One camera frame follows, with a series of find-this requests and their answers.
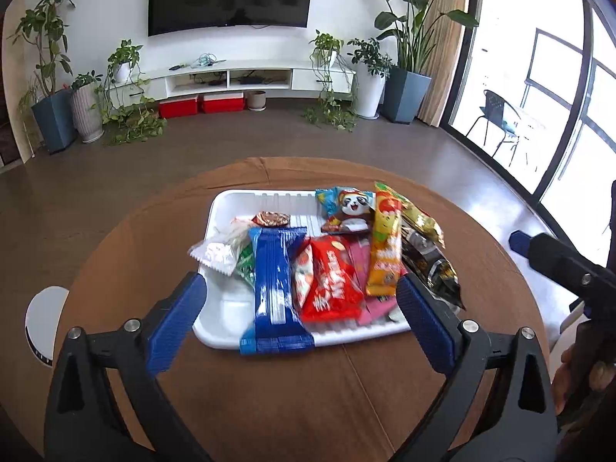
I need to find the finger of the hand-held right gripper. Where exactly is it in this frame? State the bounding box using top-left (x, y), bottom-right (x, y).
top-left (509, 231), bottom-right (600, 299)

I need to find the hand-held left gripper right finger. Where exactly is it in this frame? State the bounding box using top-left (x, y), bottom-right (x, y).
top-left (395, 273), bottom-right (559, 462)

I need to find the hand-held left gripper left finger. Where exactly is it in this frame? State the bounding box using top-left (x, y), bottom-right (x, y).
top-left (43, 272), bottom-right (215, 462)

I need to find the black snack packet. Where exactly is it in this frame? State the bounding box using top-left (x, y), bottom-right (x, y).
top-left (399, 224), bottom-right (467, 311)

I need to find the white plastic tray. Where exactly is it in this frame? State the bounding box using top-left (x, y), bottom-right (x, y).
top-left (192, 189), bottom-right (419, 350)

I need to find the white red-striped snack packet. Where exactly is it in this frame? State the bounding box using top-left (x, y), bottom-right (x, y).
top-left (189, 216), bottom-right (256, 277)

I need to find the orange snack packet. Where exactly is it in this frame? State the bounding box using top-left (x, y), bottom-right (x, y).
top-left (366, 182), bottom-right (405, 298)

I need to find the pink snack packet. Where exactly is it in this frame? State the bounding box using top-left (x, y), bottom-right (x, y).
top-left (346, 239), bottom-right (400, 325)

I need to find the green snack packet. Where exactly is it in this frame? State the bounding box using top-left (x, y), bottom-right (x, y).
top-left (234, 243), bottom-right (258, 287)

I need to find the gold snack packet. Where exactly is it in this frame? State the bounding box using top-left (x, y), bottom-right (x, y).
top-left (399, 199), bottom-right (446, 248)

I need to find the large red snack packet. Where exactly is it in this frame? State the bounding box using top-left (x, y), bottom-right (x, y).
top-left (298, 236), bottom-right (364, 324)

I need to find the red white patterned snack packet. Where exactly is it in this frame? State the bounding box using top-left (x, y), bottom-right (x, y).
top-left (291, 245), bottom-right (316, 309)

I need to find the light blue snack packet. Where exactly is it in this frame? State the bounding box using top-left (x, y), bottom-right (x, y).
top-left (315, 187), bottom-right (376, 236)

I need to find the person's right hand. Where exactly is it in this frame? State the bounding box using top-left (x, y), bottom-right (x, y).
top-left (551, 339), bottom-right (616, 417)

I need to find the white round stool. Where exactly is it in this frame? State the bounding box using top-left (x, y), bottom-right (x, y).
top-left (25, 286), bottom-right (70, 369)

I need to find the black outdoor chair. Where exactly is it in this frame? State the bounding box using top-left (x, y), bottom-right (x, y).
top-left (466, 89), bottom-right (540, 171)

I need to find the broad-leaf plant in blue planter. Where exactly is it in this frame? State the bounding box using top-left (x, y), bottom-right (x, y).
top-left (349, 0), bottom-right (479, 124)

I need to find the beige curtain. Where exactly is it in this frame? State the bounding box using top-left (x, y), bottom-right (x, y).
top-left (416, 0), bottom-right (475, 128)

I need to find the black framed glass window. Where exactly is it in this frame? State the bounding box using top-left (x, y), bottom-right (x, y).
top-left (443, 0), bottom-right (616, 261)

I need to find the bushy plant in white planter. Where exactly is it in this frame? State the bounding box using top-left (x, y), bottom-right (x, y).
top-left (346, 37), bottom-right (393, 119)

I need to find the plant in white ribbed pot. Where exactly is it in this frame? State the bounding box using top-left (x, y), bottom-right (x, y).
top-left (70, 72), bottom-right (105, 144)

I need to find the leafy tree in blue planter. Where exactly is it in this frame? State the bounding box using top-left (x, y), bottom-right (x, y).
top-left (7, 0), bottom-right (78, 155)

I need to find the white television cabinet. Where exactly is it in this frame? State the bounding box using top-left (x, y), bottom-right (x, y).
top-left (108, 60), bottom-right (357, 104)

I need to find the trailing plant in white pot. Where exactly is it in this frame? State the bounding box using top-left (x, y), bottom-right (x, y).
top-left (94, 39), bottom-right (169, 146)

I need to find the trailing plant on cabinet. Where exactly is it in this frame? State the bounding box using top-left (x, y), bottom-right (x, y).
top-left (302, 30), bottom-right (359, 132)

